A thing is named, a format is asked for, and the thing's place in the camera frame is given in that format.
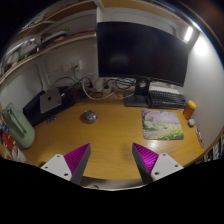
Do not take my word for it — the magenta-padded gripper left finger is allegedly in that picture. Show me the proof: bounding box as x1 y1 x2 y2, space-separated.
40 143 92 186

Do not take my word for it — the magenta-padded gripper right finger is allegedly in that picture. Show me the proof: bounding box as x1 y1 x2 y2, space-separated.
131 142 184 185

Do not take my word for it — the transparent computer mouse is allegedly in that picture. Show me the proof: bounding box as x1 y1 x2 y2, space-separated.
80 110 99 125

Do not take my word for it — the cherry blossom print mouse pad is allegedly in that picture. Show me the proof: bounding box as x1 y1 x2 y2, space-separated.
141 108 185 141

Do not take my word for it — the grey pen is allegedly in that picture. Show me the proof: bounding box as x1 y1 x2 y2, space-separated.
194 124 205 149

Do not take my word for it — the pale green bag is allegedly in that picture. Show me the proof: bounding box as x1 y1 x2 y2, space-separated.
2 102 36 150

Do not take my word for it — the orange jar with yellow lid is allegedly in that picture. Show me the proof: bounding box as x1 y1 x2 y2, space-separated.
182 100 197 120

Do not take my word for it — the silver mini computer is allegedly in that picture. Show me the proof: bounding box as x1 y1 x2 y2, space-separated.
39 87 63 115

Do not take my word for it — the dark mechanical keyboard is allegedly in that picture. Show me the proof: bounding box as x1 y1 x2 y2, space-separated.
147 89 188 110

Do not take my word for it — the white power strip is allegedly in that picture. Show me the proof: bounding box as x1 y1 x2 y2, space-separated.
87 77 113 95

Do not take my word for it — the black computer monitor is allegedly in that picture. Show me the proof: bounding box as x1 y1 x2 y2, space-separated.
96 21 191 108

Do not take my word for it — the white cable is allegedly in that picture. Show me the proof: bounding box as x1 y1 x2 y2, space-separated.
81 77 118 101

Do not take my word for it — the white wall socket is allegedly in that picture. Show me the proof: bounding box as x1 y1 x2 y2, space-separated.
63 59 84 73

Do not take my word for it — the wooden wall shelf unit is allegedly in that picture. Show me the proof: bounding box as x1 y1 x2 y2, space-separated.
0 0 101 84

